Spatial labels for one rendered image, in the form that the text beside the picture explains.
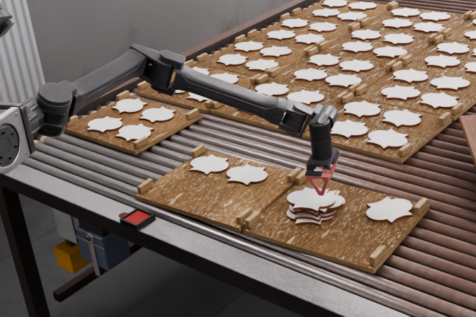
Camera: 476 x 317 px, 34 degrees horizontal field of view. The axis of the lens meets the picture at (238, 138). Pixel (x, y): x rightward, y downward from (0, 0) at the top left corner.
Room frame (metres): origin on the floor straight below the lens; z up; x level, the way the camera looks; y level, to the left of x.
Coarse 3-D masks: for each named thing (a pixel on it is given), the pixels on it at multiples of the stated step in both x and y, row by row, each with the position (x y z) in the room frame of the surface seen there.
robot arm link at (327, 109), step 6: (300, 108) 1.91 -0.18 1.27; (306, 108) 1.91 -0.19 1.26; (312, 108) 1.92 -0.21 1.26; (318, 108) 1.97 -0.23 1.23; (324, 108) 1.97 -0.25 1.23; (330, 108) 1.97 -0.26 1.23; (306, 114) 1.90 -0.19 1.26; (312, 114) 1.94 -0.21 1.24; (330, 114) 1.94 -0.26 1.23; (336, 114) 1.97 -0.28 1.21; (306, 120) 1.90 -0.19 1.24; (330, 120) 1.93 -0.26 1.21; (306, 126) 1.90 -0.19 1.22; (330, 126) 1.93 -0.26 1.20; (288, 132) 1.92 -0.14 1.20; (300, 132) 1.90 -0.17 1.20
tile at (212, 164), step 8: (192, 160) 2.32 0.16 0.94; (200, 160) 2.31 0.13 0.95; (208, 160) 2.30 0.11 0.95; (216, 160) 2.29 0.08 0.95; (224, 160) 2.29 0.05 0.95; (192, 168) 2.25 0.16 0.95; (200, 168) 2.25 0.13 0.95; (208, 168) 2.24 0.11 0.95; (216, 168) 2.23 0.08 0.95; (224, 168) 2.23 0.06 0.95
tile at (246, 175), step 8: (232, 168) 2.22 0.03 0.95; (240, 168) 2.22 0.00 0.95; (248, 168) 2.21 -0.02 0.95; (256, 168) 2.20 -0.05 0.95; (264, 168) 2.20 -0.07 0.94; (232, 176) 2.17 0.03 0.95; (240, 176) 2.16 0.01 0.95; (248, 176) 2.16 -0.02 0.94; (256, 176) 2.15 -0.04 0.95; (264, 176) 2.15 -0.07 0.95; (248, 184) 2.11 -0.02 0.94
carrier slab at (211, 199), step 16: (240, 160) 2.29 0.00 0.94; (176, 176) 2.23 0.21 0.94; (192, 176) 2.22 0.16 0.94; (208, 176) 2.21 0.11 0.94; (224, 176) 2.19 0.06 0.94; (272, 176) 2.16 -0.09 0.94; (144, 192) 2.15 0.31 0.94; (160, 192) 2.14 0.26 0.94; (176, 192) 2.12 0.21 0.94; (192, 192) 2.11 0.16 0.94; (208, 192) 2.10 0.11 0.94; (224, 192) 2.09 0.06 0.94; (240, 192) 2.08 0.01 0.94; (256, 192) 2.07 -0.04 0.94; (272, 192) 2.05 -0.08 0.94; (176, 208) 2.03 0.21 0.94; (192, 208) 2.02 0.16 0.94; (208, 208) 2.01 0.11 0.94; (224, 208) 2.00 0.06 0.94; (240, 208) 1.98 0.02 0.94; (256, 208) 1.97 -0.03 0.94; (224, 224) 1.91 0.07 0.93
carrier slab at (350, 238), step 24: (288, 192) 2.04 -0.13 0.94; (360, 192) 1.99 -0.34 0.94; (264, 216) 1.93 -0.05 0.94; (336, 216) 1.88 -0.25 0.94; (360, 216) 1.87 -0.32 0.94; (264, 240) 1.82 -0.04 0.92; (288, 240) 1.79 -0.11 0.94; (312, 240) 1.77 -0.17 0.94; (336, 240) 1.76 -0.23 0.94; (360, 240) 1.75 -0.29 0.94; (384, 240) 1.73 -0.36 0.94; (360, 264) 1.64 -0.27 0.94
